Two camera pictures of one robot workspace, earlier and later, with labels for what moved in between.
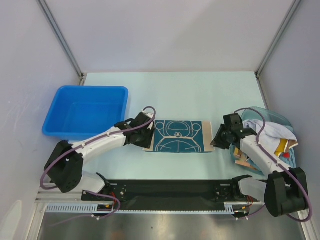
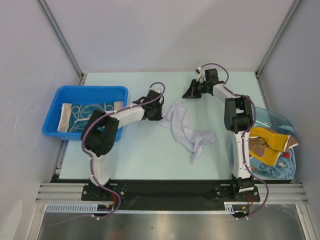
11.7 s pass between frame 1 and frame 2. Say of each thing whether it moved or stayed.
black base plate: stayed
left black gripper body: moved
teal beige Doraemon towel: moved
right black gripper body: moved
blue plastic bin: stayed
